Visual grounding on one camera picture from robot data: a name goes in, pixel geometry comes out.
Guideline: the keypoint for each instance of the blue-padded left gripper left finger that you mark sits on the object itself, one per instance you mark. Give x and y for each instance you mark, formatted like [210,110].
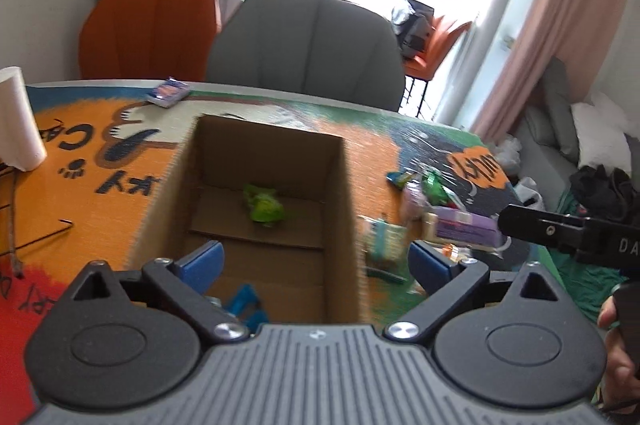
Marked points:
[180,286]

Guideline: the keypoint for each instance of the person's right hand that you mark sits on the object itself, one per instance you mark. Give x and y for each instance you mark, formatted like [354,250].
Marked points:
[619,383]

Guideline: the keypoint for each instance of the black backpack on chair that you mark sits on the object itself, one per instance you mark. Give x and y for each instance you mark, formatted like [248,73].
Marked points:
[412,23]

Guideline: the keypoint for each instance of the grey sofa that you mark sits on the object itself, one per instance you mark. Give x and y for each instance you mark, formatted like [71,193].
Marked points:
[542,160]

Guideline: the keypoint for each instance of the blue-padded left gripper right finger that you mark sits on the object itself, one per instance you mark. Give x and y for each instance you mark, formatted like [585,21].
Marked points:
[451,289]

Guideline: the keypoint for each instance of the purple wrapped cake roll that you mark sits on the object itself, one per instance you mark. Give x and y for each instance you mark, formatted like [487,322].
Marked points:
[466,227]

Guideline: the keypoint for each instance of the grey pillow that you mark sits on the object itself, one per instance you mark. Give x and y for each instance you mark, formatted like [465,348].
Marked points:
[556,90]

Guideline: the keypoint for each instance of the colourful cartoon table mat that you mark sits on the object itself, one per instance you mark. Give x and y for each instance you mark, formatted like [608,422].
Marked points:
[107,150]

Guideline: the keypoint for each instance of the open cardboard box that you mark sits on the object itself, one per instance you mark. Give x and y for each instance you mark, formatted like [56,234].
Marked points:
[305,269]

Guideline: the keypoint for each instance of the small blue card box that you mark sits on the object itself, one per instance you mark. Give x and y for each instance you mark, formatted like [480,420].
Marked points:
[168,93]

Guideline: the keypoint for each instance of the grey upholstered chair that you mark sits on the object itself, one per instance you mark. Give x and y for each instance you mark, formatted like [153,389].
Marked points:
[330,49]

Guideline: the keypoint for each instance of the white plastic bag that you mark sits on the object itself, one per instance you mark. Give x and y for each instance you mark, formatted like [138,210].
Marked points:
[507,154]

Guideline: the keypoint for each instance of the green snack bag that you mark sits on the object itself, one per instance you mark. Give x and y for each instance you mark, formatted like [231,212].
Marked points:
[263,205]

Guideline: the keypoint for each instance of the white pillow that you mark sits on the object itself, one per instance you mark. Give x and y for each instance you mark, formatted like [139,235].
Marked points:
[601,127]

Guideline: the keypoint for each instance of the teal wrapped biscuit pack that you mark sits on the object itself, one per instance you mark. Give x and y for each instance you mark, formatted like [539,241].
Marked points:
[384,244]

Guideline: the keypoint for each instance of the white paper roll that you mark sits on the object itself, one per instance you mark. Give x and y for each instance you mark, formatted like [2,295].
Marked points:
[20,144]

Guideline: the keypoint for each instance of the pink curtain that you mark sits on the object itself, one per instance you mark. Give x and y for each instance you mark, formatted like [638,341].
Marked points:
[578,32]

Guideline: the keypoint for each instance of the orange chair by window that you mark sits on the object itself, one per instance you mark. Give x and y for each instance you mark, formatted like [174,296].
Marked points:
[423,66]

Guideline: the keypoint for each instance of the orange chair by wall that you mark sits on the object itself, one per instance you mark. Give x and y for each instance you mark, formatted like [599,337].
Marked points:
[148,39]

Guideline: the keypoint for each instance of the black clothes pile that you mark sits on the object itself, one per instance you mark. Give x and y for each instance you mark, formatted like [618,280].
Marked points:
[604,195]

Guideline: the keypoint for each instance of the green candy bag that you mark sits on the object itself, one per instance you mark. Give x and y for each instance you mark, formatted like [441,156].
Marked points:
[434,190]

